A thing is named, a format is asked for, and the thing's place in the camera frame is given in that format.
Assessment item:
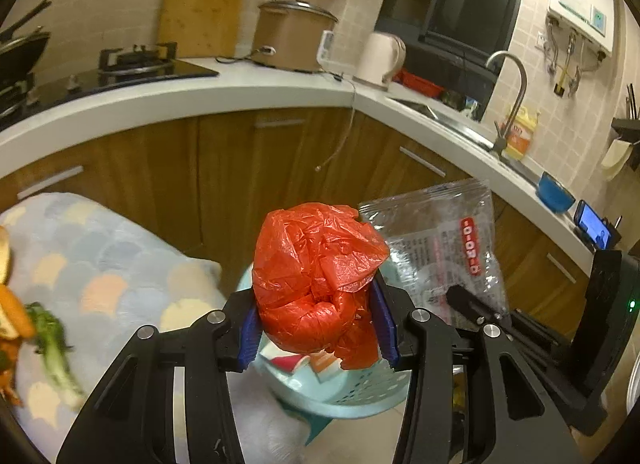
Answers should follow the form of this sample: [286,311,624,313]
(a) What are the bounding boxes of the green leafy vegetable stalk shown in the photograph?
[25,301,88,407]

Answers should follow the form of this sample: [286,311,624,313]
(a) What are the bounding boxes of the black gas hob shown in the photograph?
[0,42,220,117]

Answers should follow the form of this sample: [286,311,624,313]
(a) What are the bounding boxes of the yellow pomelo peel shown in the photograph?
[0,225,12,285]

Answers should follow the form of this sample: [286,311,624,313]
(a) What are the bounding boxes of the red plastic basket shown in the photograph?
[395,69,446,99]

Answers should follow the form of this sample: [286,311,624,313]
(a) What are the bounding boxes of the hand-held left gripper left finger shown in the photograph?
[56,291,262,464]

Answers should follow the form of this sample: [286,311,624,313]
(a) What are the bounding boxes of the black wok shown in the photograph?
[0,0,52,90]

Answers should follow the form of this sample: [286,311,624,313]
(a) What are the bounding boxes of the white hanging cloth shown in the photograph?
[600,138,633,182]

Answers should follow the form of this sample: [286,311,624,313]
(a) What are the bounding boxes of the steel kitchen sink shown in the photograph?
[387,97,501,150]

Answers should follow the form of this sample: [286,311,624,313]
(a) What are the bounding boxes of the light green plastic wastebasket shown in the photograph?
[236,264,416,445]

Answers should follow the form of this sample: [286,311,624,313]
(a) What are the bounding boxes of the pastel scallop patterned mat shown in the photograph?
[0,191,231,464]

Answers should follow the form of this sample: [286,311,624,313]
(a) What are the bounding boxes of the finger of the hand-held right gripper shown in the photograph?
[445,285,506,330]

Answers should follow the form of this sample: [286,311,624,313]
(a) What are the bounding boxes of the small vegetable scraps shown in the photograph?
[0,339,23,407]

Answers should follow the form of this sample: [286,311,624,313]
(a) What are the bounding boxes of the white electric kettle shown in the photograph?
[352,31,407,91]

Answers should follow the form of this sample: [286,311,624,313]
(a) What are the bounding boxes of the metal sink faucet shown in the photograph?
[485,50,529,155]

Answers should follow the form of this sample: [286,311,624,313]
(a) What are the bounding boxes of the clear plastic packet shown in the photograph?
[358,178,508,317]

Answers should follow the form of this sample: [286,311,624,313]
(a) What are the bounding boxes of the wooden kitchen base cabinet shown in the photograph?
[0,107,593,340]

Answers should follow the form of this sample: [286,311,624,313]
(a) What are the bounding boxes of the metal water pipes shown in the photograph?
[544,17,603,98]

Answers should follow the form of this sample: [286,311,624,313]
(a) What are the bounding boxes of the red white paper carton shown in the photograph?
[265,350,348,386]

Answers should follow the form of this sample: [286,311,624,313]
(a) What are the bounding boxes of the thin hanging cable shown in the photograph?
[315,72,362,174]

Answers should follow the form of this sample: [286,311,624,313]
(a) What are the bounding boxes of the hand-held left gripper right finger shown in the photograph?
[371,269,586,464]

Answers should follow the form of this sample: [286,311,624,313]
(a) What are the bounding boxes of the smartphone on black stand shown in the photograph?
[575,200,623,250]

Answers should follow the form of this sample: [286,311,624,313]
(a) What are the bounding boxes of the blue bowl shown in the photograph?
[536,171,577,214]

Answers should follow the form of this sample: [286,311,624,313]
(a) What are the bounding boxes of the slow cooker power cable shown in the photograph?
[215,46,278,65]

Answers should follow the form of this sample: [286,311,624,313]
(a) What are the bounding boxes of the red plastic bag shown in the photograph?
[251,203,391,370]

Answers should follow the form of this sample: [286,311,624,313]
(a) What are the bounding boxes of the wooden cutting board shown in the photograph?
[157,0,252,59]

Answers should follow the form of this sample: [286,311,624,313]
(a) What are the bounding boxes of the yellow detergent bottle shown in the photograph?
[502,105,541,161]

